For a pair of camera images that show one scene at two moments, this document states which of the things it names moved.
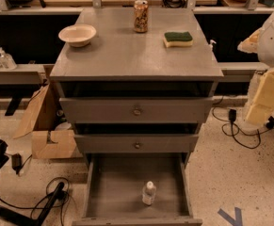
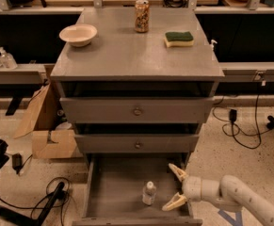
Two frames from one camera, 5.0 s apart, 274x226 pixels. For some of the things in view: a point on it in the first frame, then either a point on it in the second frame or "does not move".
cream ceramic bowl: [77, 35] does not move
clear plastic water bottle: [149, 193] does not move
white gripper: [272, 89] -> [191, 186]
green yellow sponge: [178, 40] does not move
